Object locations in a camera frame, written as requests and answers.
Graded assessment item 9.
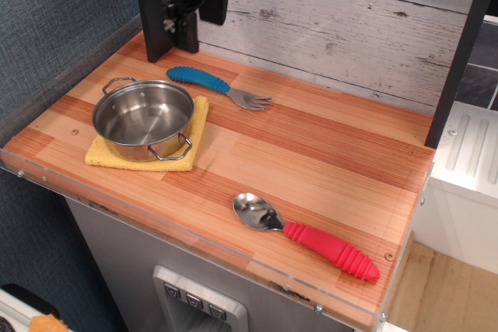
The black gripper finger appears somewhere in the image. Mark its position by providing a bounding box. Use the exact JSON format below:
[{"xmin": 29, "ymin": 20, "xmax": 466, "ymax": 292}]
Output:
[
  {"xmin": 171, "ymin": 11, "xmax": 199, "ymax": 54},
  {"xmin": 199, "ymin": 0, "xmax": 228, "ymax": 26}
]

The blue handled metal fork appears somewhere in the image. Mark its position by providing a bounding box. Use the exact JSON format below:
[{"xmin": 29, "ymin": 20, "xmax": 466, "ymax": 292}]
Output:
[{"xmin": 166, "ymin": 66, "xmax": 272, "ymax": 111}]

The small stainless steel pot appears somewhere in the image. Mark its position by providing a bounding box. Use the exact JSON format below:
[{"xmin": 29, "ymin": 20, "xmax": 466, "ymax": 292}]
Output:
[{"xmin": 92, "ymin": 77, "xmax": 195, "ymax": 162}]

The yellow folded cloth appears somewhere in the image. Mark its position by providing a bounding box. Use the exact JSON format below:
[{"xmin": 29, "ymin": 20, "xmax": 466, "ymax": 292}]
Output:
[{"xmin": 85, "ymin": 96, "xmax": 209, "ymax": 172}]

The clear acrylic edge guard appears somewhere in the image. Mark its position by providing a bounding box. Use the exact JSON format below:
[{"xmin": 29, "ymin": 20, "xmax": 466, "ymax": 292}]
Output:
[{"xmin": 1, "ymin": 147, "xmax": 388, "ymax": 331}]

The grey toy fridge cabinet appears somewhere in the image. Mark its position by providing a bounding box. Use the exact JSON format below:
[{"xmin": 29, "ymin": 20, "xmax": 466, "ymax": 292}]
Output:
[{"xmin": 67, "ymin": 199, "xmax": 352, "ymax": 331}]

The silver dispenser panel with buttons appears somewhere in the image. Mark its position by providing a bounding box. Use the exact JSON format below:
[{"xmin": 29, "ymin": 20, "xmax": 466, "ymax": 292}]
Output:
[{"xmin": 153, "ymin": 265, "xmax": 249, "ymax": 332}]

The orange and black object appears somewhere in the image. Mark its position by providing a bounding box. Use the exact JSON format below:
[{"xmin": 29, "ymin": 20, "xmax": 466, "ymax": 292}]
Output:
[{"xmin": 1, "ymin": 284, "xmax": 71, "ymax": 331}]

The white toy sink drainboard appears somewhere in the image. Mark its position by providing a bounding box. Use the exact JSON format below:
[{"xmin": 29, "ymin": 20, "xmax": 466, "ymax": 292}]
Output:
[{"xmin": 412, "ymin": 103, "xmax": 497, "ymax": 273}]

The red handled metal spoon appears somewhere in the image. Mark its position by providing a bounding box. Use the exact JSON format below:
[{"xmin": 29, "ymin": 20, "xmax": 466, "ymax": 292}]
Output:
[{"xmin": 233, "ymin": 193, "xmax": 381, "ymax": 281}]

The black right upright post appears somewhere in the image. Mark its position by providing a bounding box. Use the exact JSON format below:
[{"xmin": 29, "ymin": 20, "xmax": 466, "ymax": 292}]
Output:
[{"xmin": 424, "ymin": 0, "xmax": 491, "ymax": 149}]

